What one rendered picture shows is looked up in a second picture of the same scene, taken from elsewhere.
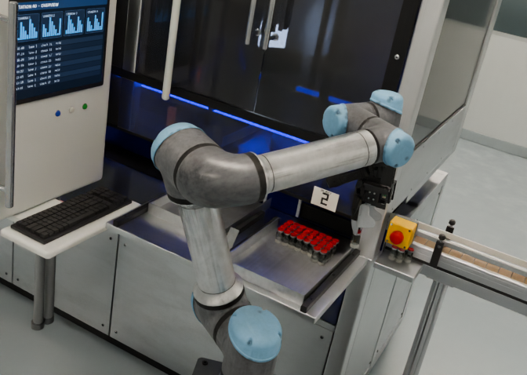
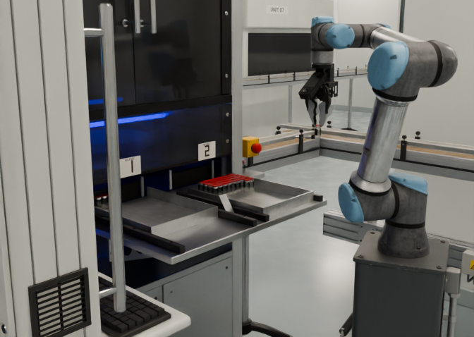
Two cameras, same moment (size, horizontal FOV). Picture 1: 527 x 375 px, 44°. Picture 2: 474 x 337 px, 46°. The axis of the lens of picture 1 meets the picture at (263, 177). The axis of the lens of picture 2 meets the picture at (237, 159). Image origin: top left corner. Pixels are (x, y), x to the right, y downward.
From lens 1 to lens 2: 2.05 m
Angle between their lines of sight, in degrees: 69
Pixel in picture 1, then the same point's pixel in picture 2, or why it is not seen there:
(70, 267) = not seen: outside the picture
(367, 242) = (238, 166)
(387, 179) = (331, 75)
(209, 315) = (386, 197)
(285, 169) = not seen: hidden behind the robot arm
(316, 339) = (223, 273)
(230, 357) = (420, 204)
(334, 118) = (348, 32)
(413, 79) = (238, 27)
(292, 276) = (271, 199)
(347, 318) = not seen: hidden behind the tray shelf
